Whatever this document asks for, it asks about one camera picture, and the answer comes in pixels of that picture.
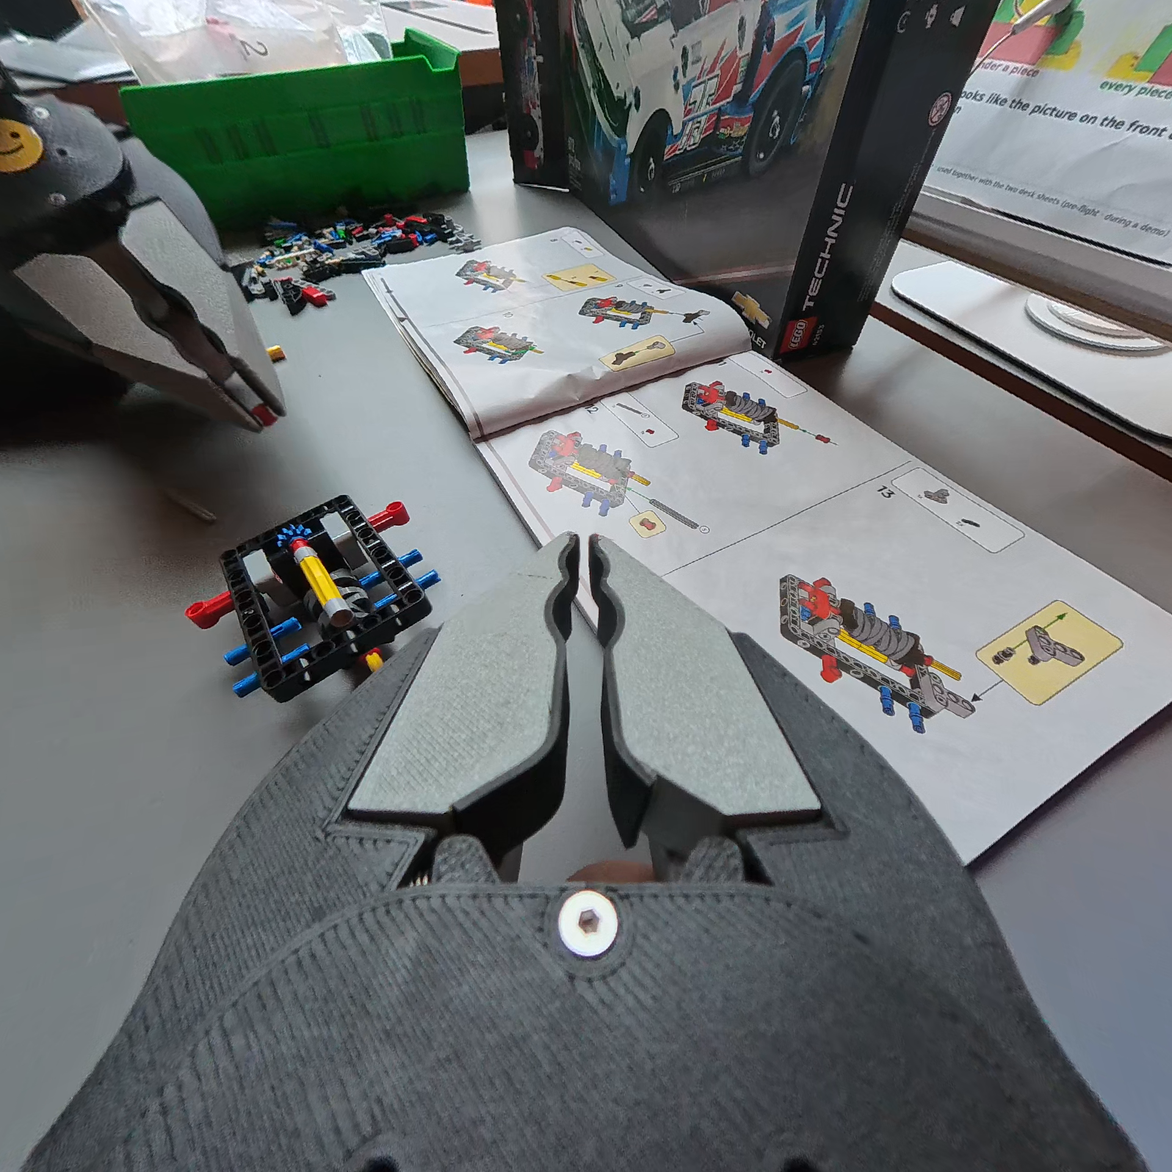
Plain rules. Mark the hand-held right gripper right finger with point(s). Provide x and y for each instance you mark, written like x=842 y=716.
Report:
x=701 y=722

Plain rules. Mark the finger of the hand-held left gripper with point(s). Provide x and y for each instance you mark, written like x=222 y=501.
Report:
x=119 y=301
x=183 y=256

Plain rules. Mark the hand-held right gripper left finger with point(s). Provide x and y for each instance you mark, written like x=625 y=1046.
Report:
x=471 y=722

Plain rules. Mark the small red lego bush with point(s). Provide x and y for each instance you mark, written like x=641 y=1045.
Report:
x=265 y=415

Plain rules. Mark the black frame lego assembly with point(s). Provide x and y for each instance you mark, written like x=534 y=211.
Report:
x=316 y=572

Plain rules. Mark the grey lego axle rod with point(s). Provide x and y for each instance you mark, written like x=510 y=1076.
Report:
x=192 y=506

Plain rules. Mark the pile of loose lego pieces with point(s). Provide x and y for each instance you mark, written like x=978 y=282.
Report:
x=366 y=238

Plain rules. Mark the lego instruction booklet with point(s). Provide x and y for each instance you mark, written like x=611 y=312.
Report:
x=778 y=476

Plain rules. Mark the black lego set box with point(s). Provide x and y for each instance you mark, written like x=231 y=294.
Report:
x=733 y=228

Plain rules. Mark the green plastic bin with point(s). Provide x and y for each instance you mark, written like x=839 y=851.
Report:
x=302 y=136

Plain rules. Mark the clear plastic bag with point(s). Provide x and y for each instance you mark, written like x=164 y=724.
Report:
x=228 y=36

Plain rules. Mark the silver computer monitor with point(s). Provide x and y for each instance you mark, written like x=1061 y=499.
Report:
x=1007 y=301

